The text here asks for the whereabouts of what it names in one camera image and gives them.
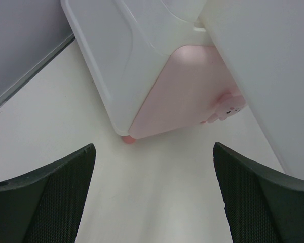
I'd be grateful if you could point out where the light pink drawer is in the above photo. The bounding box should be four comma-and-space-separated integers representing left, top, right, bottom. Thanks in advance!
129, 45, 242, 139

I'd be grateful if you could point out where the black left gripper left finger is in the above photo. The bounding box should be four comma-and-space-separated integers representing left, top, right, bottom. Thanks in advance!
0, 144, 96, 242

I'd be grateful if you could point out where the dark pink drawer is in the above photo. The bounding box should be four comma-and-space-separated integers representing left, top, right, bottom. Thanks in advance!
201, 1, 304, 180

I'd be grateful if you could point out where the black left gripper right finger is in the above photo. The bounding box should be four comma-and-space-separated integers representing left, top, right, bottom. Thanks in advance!
213, 142, 304, 242

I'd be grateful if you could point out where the pink lower drawer knob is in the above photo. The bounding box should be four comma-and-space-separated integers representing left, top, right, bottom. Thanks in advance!
207, 93, 246, 123

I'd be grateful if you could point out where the white plastic cabinet body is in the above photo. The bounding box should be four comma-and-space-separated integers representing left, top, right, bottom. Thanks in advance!
61, 0, 211, 136

